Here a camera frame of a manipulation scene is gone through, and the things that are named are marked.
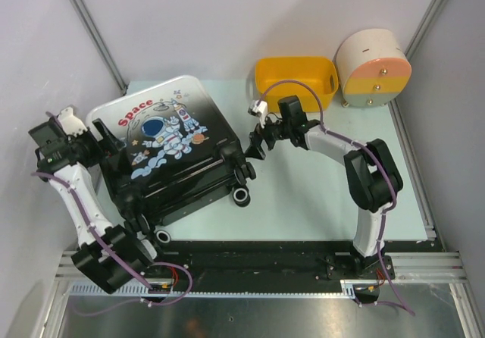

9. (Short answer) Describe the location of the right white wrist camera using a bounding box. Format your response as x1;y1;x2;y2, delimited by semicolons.
248;100;268;128

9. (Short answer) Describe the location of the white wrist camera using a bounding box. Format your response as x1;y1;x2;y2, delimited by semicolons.
57;105;89;137
248;100;268;128

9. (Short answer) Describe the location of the round pastel drawer box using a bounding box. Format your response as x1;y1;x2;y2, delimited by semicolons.
335;28;412;108

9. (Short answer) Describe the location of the white slotted cable duct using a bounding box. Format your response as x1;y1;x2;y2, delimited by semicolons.
68;280;378;299

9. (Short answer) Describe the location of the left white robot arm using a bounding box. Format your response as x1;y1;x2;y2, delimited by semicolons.
28;114;167;294

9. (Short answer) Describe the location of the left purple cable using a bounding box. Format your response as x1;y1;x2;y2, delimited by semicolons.
30;112;194;316

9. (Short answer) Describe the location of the space print kids suitcase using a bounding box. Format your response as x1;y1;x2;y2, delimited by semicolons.
86;75;256;243

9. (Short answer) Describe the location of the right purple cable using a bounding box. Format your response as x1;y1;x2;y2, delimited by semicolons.
257;80;416;316

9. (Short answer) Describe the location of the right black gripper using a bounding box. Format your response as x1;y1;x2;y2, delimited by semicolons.
243;112;291;161

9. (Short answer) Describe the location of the yellow plastic basket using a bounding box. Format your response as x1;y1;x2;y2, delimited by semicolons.
255;56;339;113

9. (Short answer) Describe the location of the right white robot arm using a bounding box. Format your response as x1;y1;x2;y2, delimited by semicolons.
246;95;403;278

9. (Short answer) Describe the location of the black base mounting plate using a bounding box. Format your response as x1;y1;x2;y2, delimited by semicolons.
75;238;444;296

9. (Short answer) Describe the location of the purple cable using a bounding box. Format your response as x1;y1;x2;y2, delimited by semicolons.
30;112;194;316
257;80;416;316

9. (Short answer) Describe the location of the aluminium frame rail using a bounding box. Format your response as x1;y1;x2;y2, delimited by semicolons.
55;250;471;282

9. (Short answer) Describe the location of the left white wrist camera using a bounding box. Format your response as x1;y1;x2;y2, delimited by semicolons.
57;105;89;137

